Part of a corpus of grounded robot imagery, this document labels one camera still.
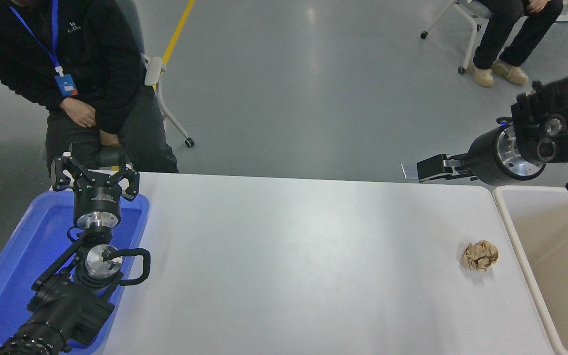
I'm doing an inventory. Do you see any person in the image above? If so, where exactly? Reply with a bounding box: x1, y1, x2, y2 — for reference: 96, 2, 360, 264
0, 0, 180, 174
471, 0, 565, 88

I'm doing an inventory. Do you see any large pale bin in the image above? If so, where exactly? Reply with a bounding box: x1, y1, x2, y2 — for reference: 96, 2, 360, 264
492, 185, 568, 355

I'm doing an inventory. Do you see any white frame wheeled chair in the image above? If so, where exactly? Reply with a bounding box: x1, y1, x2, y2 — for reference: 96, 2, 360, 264
420, 0, 492, 74

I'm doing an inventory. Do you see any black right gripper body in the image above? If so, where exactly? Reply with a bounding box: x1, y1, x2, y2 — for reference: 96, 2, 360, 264
466, 127, 506, 187

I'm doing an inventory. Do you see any blue plastic tray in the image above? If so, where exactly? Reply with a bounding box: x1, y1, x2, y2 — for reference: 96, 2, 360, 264
0, 191, 150, 355

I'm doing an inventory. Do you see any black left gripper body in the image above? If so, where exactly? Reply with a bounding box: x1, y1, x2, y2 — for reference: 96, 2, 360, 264
73, 178, 122, 217

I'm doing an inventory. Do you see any crumpled tan paper ball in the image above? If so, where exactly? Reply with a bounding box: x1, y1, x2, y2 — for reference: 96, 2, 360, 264
461, 240, 499, 272

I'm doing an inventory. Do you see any person's right hand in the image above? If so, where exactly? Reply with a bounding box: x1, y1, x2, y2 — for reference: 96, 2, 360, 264
60, 97, 98, 129

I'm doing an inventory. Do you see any grey chair with white armrest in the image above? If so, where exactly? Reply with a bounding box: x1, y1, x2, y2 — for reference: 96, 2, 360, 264
42, 0, 196, 171

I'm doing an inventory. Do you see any blue lanyard with badge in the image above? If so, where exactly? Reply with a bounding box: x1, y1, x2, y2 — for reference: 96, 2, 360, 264
9, 0, 78, 97

